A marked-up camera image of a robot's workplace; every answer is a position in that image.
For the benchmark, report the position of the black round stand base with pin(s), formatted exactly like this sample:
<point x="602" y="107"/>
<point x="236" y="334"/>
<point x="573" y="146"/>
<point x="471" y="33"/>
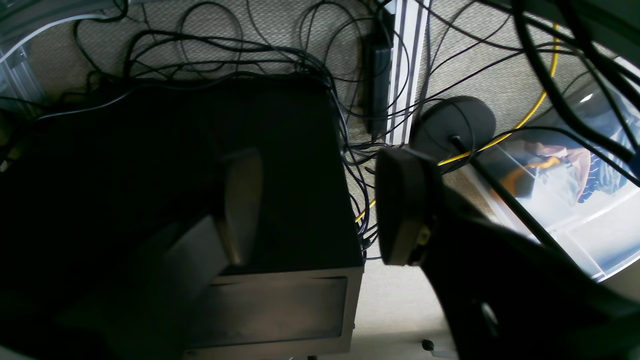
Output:
<point x="466" y="117"/>

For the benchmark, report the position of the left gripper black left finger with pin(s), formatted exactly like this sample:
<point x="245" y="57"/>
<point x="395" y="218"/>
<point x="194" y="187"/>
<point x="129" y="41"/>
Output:
<point x="191" y="252"/>

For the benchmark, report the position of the aluminium frame rail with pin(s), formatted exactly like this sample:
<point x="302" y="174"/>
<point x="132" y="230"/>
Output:
<point x="409" y="32"/>

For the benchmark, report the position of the clear plastic storage bin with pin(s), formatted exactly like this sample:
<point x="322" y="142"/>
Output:
<point x="582" y="197"/>

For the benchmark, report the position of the black power adapter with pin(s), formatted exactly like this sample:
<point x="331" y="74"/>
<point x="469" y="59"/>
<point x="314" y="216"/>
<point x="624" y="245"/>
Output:
<point x="377" y="62"/>

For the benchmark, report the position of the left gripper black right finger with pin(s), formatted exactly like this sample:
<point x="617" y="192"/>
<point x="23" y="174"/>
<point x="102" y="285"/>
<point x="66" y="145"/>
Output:
<point x="504" y="296"/>

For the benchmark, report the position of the black computer case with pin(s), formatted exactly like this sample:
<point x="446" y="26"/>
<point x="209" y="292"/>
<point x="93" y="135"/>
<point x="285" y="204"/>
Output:
<point x="94" y="182"/>

